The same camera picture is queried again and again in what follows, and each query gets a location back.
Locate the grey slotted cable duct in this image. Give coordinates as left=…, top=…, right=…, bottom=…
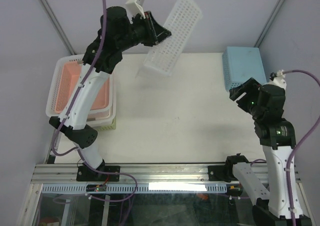
left=42, top=182, right=227, bottom=195

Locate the light blue perforated basket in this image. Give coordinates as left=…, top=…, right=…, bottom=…
left=222, top=46, right=267, bottom=91

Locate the right aluminium frame post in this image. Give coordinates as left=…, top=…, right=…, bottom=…
left=254, top=0, right=287, bottom=48

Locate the white perforated basket top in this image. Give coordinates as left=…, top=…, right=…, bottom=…
left=136, top=0, right=203, bottom=78

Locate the pink basket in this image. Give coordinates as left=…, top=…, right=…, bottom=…
left=53, top=62, right=112, bottom=116

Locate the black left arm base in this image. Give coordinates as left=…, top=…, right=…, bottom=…
left=76, top=163, right=121, bottom=183

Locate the aluminium mounting rail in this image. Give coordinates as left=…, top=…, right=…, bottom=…
left=31, top=162, right=301, bottom=186

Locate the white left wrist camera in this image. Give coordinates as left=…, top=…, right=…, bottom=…
left=125, top=0, right=145, bottom=18

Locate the yellow-green perforated basket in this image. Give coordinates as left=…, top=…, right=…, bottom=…
left=95, top=118, right=117, bottom=131

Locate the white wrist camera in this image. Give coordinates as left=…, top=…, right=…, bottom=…
left=125, top=0, right=145, bottom=18
left=268, top=69, right=287, bottom=90

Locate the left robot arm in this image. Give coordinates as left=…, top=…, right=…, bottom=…
left=49, top=6, right=172, bottom=181

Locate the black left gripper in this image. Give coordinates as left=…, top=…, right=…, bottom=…
left=117, top=11, right=173, bottom=53

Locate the left aluminium frame post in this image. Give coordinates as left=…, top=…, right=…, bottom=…
left=38, top=0, right=76, bottom=55

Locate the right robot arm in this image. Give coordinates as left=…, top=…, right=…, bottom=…
left=223, top=77, right=312, bottom=226

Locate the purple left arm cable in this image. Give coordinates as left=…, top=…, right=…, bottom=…
left=51, top=0, right=138, bottom=226

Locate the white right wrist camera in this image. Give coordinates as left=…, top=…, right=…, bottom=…
left=268, top=69, right=287, bottom=90

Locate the aluminium frame post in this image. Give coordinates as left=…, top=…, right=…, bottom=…
left=38, top=0, right=76, bottom=55
left=254, top=0, right=287, bottom=48

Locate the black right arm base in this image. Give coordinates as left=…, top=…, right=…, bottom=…
left=207, top=153, right=249, bottom=183

